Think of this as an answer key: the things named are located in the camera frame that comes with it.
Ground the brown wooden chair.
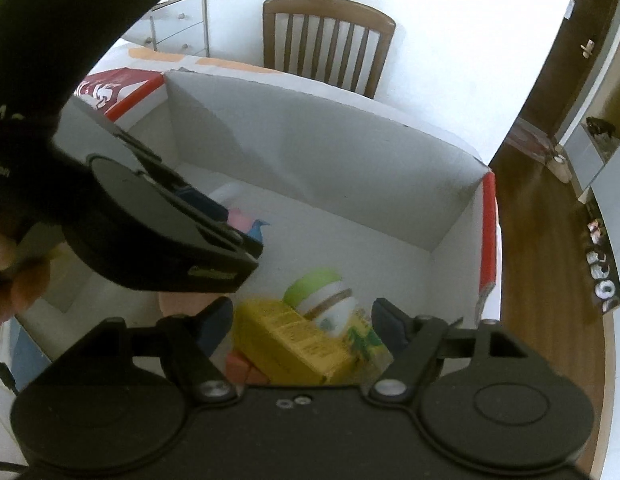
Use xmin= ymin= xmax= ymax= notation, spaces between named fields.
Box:
xmin=262 ymin=0 xmax=397 ymax=100

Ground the black cable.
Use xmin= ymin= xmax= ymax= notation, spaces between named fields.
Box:
xmin=0 ymin=342 xmax=18 ymax=393

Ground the pink block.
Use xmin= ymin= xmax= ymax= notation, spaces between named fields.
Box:
xmin=224 ymin=350 xmax=267 ymax=386

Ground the red and white cardboard box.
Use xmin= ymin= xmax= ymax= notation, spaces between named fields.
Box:
xmin=10 ymin=70 xmax=503 ymax=391

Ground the yellow green printed packet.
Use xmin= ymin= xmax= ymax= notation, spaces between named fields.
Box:
xmin=340 ymin=305 xmax=397 ymax=377

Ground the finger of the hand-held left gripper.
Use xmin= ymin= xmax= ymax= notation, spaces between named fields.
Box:
xmin=204 ymin=219 xmax=265 ymax=262
xmin=144 ymin=159 xmax=229 ymax=222

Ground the yellow carton box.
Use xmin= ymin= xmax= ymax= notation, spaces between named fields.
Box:
xmin=232 ymin=297 xmax=357 ymax=386

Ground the green lid white bottle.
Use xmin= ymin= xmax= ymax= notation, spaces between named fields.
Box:
xmin=282 ymin=268 xmax=361 ymax=337

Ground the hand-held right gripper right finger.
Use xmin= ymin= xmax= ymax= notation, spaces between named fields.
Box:
xmin=367 ymin=297 xmax=530 ymax=403

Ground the white drawer cabinet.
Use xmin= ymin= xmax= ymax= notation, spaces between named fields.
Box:
xmin=122 ymin=0 xmax=209 ymax=58

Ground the pair of slippers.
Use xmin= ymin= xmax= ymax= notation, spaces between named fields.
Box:
xmin=544 ymin=144 xmax=574 ymax=184

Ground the dark brown door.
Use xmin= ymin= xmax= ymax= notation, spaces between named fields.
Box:
xmin=520 ymin=0 xmax=620 ymax=143

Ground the person's left hand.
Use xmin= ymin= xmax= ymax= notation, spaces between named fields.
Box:
xmin=0 ymin=220 xmax=52 ymax=332

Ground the red white printed paper sheet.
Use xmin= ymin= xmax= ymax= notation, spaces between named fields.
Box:
xmin=72 ymin=42 xmax=291 ymax=123

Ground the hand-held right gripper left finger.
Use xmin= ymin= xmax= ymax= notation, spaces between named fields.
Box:
xmin=87 ymin=296 xmax=239 ymax=403

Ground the small pink piece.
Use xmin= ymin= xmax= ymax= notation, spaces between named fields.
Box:
xmin=227 ymin=209 xmax=257 ymax=237

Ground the white wall cabinet unit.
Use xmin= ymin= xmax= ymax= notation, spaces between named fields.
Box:
xmin=560 ymin=85 xmax=620 ymax=321

